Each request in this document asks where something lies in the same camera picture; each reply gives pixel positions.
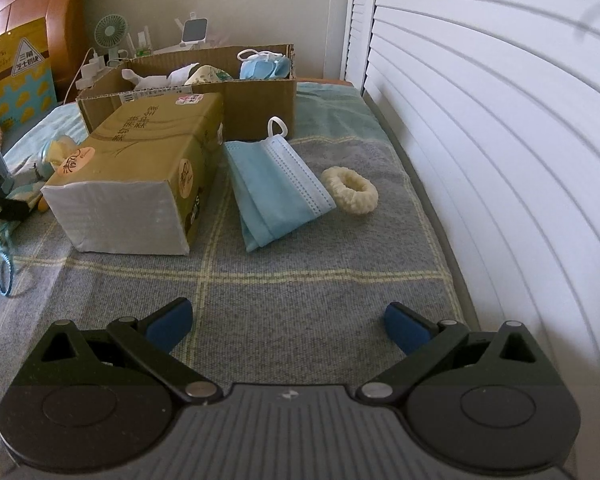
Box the white louvered door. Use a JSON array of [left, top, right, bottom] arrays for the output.
[[339, 0, 381, 98], [362, 0, 600, 480]]

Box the small floral pouch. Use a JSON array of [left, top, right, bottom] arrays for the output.
[[5, 180, 46, 208]]

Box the yellow snack bag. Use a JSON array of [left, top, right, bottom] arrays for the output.
[[0, 16, 58, 123]]

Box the cream scrunchie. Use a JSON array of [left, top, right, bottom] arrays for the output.
[[321, 166, 379, 217]]

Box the blue face mask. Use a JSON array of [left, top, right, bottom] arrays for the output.
[[224, 116, 337, 253], [237, 49, 293, 81]]

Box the grey plaid blanket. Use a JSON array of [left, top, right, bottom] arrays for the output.
[[0, 137, 478, 411]]

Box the cardboard box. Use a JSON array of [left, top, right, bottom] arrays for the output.
[[76, 44, 298, 141]]

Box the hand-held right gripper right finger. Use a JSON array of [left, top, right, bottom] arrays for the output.
[[356, 302, 546, 403]]

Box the beige drawstring pouch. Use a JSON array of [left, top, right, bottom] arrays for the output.
[[185, 64, 233, 85]]

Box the white power strip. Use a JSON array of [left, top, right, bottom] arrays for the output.
[[75, 62, 117, 93]]

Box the phone on white stand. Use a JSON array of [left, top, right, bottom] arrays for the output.
[[179, 11, 212, 50]]

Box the small green desk fan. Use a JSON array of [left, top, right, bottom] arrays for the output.
[[94, 14, 131, 68]]

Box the pale yellow cloth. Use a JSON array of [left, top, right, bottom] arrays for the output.
[[50, 136, 83, 166]]

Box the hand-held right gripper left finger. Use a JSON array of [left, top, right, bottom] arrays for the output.
[[35, 297, 221, 405]]

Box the teal towel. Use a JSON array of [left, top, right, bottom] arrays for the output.
[[5, 82, 396, 171]]

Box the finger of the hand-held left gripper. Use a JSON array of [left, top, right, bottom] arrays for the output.
[[0, 197, 33, 226]]

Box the white charger plug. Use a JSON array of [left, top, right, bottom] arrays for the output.
[[85, 49, 108, 78]]

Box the olive tissue pack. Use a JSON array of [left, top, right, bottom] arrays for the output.
[[41, 92, 226, 257]]

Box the white cloth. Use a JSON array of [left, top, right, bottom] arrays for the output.
[[121, 64, 201, 92]]

